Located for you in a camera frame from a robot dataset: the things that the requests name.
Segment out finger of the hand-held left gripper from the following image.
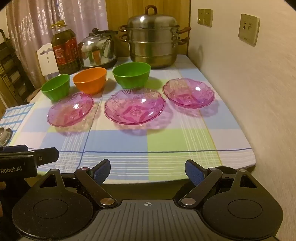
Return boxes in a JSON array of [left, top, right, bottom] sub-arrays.
[[29, 147, 59, 166], [0, 144, 28, 154]]

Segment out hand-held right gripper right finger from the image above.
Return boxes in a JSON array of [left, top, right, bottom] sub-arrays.
[[178, 159, 260, 208]]

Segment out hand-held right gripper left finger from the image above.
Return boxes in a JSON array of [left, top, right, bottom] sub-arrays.
[[38, 159, 117, 209]]

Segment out pink translucent plastic plate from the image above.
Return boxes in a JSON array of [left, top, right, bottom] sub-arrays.
[[104, 88, 166, 126], [162, 78, 215, 108], [47, 92, 94, 127]]

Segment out green plastic bowl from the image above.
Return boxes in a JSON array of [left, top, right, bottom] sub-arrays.
[[112, 62, 151, 89], [41, 74, 70, 102]]

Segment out orange plastic bowl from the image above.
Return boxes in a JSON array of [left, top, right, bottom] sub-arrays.
[[73, 67, 107, 95]]

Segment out small metal object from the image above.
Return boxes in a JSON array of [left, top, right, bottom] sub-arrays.
[[0, 127, 12, 146]]

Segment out blue checkered cushion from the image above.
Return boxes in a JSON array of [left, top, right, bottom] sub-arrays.
[[0, 103, 35, 139]]

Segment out checked pastel tablecloth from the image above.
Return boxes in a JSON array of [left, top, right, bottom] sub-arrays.
[[9, 56, 257, 184]]

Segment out dark shelf rack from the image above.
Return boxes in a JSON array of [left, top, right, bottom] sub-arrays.
[[0, 29, 35, 105]]

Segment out white wooden chair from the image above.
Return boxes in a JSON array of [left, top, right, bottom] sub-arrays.
[[36, 43, 61, 79]]

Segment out cooking oil bottle red label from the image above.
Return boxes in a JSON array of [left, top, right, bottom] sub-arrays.
[[50, 20, 81, 75]]

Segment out stainless steel kettle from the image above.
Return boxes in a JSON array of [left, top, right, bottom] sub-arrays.
[[77, 28, 118, 69]]

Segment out stainless steel steamer pot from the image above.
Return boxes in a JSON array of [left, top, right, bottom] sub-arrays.
[[118, 5, 192, 69]]

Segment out pale patterned curtain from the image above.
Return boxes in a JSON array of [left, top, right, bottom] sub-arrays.
[[6, 0, 109, 77]]

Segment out beige wall data socket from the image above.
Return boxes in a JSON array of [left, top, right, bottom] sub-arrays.
[[238, 13, 260, 45]]

